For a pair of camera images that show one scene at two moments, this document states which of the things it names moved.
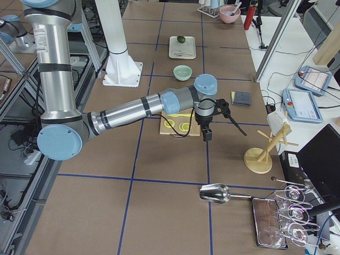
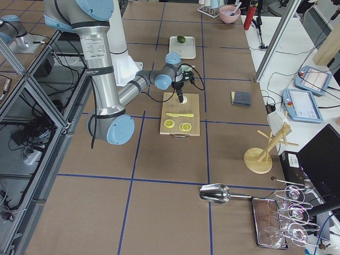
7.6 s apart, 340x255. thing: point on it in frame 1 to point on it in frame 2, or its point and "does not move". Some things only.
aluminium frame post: [277, 41] does not move
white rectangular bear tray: [186, 50] does not move
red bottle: [250, 14] does not move
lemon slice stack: [172, 123] does not move
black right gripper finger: [240, 129] to [180, 95]
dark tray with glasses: [269, 230] does not move
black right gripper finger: [207, 134] to [180, 95]
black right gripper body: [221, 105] to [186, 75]
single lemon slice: [184, 126] does not move
